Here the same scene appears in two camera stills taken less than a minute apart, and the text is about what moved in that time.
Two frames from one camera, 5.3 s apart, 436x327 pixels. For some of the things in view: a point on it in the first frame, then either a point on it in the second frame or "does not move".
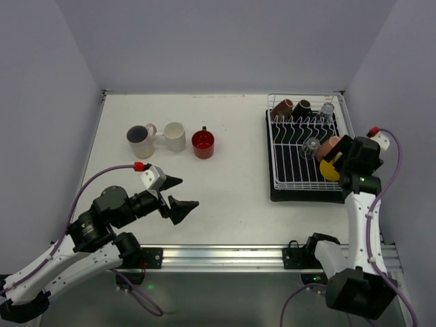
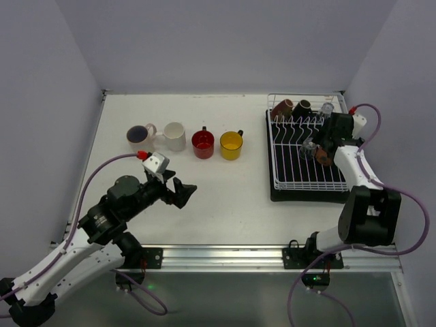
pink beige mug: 142,139 does not move
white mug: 174,137 does not move
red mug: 203,144 does not move
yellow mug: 328,169 -> 231,143
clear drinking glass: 310,148 does not move
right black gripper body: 343,158 -> 322,140
